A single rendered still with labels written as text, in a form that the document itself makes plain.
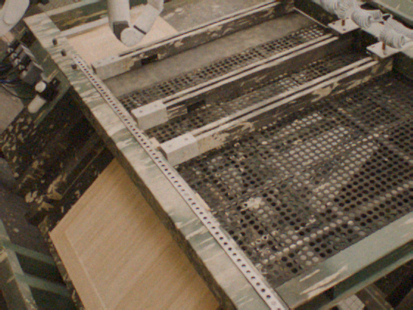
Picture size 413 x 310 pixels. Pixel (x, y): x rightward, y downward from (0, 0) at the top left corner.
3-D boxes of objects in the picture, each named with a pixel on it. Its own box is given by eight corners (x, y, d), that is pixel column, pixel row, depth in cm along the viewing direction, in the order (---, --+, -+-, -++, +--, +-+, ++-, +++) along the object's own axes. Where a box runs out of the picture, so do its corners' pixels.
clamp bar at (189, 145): (159, 156, 226) (150, 105, 212) (397, 54, 271) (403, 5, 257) (171, 170, 219) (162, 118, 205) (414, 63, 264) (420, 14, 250)
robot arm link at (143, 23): (163, 14, 252) (138, 53, 254) (158, 10, 261) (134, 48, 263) (141, 0, 247) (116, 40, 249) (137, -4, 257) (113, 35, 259)
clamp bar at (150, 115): (131, 122, 245) (121, 72, 230) (358, 32, 290) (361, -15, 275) (141, 134, 238) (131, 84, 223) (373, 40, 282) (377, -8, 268)
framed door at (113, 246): (52, 235, 266) (49, 234, 265) (133, 140, 264) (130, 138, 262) (136, 406, 202) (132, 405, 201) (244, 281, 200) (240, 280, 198)
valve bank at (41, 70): (-19, 61, 289) (14, 23, 288) (7, 76, 299) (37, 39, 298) (9, 112, 254) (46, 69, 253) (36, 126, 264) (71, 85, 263)
